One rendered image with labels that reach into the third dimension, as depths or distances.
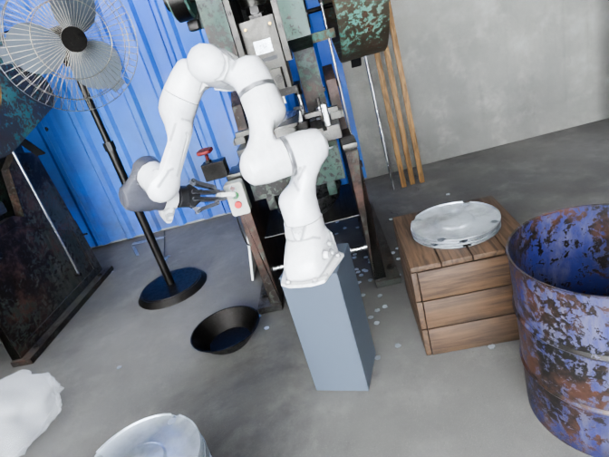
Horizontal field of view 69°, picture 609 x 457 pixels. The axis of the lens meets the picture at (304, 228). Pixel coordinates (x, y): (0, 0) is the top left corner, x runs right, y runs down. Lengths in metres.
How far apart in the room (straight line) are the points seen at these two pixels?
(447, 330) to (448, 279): 0.19
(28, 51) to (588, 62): 3.24
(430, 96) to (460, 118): 0.27
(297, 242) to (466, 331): 0.65
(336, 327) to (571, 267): 0.69
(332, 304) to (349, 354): 0.19
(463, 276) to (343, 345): 0.43
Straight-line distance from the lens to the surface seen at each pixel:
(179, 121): 1.38
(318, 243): 1.27
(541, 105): 3.58
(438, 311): 1.52
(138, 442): 1.24
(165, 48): 3.23
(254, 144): 1.21
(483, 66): 3.38
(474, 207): 1.68
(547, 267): 1.43
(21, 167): 2.89
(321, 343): 1.44
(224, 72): 1.29
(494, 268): 1.48
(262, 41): 1.93
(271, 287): 2.00
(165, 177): 1.38
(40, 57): 2.24
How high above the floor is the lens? 1.08
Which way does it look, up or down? 23 degrees down
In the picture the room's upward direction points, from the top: 16 degrees counter-clockwise
